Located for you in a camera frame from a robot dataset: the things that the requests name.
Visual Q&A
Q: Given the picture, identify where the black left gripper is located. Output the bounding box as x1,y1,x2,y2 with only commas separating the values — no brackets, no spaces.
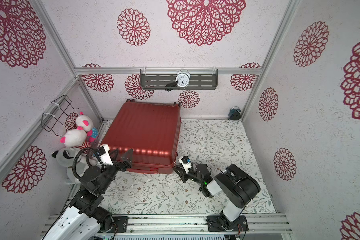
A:
98,148,133,194

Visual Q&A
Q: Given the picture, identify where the red ribbed hard-shell suitcase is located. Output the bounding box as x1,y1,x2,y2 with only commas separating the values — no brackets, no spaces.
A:
101,99,181,175

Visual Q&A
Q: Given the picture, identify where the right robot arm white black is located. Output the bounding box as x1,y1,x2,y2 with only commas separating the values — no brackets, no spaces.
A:
173,163,261,232

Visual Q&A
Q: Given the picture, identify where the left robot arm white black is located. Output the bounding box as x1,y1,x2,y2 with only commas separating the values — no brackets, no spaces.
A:
43,145,134,240

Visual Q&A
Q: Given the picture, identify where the white pink plush toy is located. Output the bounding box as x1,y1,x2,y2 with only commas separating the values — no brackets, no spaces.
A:
75,112,99,143

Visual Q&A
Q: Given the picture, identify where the grey white plush dog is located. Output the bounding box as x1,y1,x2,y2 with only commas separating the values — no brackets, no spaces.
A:
52,148,101,185

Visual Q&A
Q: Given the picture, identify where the dark teal alarm clock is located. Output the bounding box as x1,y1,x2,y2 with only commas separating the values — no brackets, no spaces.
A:
228,106,242,121

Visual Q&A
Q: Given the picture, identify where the black object on shelf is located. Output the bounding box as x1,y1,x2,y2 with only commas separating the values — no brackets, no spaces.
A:
165,81,178,92

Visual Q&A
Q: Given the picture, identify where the white alarm clock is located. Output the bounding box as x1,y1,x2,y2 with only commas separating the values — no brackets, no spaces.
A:
176,70,191,88

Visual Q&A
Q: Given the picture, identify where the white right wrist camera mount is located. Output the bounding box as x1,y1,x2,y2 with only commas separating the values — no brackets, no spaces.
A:
179,156,193,174

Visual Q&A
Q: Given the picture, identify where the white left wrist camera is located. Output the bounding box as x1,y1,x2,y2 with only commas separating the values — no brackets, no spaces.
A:
97,144,114,166

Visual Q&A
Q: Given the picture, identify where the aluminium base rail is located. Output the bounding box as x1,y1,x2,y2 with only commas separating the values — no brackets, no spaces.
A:
113,214,293,236

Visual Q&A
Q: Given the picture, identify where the black wire wall basket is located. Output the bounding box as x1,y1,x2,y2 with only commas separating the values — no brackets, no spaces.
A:
40,95,80,137

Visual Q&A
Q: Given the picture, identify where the grey metal wall shelf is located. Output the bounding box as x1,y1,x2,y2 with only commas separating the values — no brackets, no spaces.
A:
140,69,218,92

